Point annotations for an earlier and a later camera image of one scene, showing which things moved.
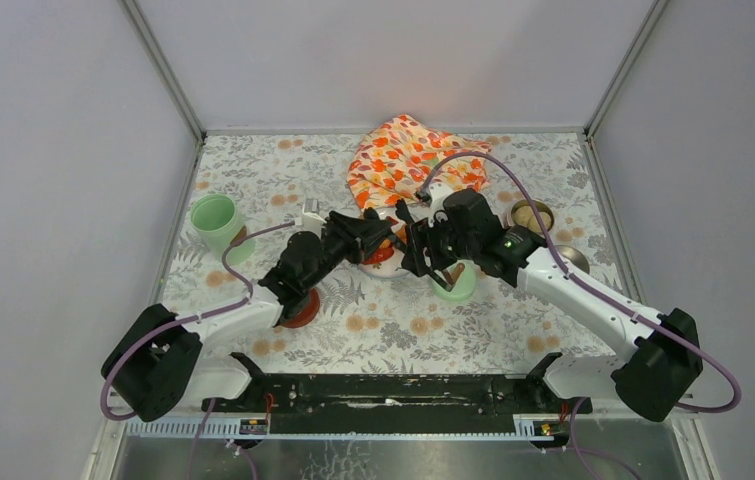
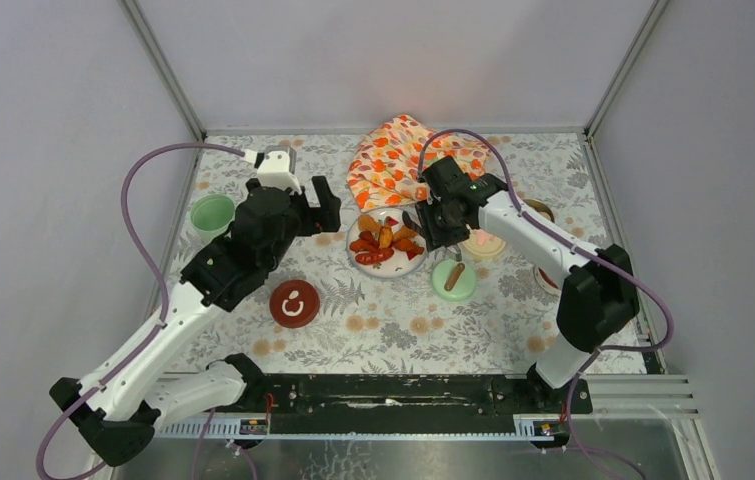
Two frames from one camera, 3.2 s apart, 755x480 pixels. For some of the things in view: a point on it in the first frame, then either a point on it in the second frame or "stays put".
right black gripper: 421,234 -> 425,210
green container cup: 215,220 stays put
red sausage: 380,255 stays put
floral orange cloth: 394,160 stays put
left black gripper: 360,234 -> 314,208
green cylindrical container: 459,277 stays put
